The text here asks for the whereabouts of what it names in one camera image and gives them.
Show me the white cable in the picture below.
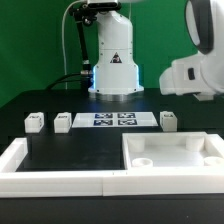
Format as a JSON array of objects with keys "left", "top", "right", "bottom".
[{"left": 61, "top": 0, "right": 88, "bottom": 90}]

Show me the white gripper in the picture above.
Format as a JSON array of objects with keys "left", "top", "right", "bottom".
[{"left": 159, "top": 53, "right": 224, "bottom": 101}]

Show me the white sheet with tags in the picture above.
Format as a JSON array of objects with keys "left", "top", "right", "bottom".
[{"left": 72, "top": 112, "right": 158, "bottom": 128}]

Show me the white square table top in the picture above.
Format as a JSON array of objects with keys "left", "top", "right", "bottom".
[{"left": 122, "top": 132, "right": 224, "bottom": 170}]

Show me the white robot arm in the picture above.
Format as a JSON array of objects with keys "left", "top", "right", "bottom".
[{"left": 87, "top": 0, "right": 224, "bottom": 101}]

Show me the white U-shaped obstacle fence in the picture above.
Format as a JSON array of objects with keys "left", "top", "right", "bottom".
[{"left": 0, "top": 138, "right": 224, "bottom": 198}]

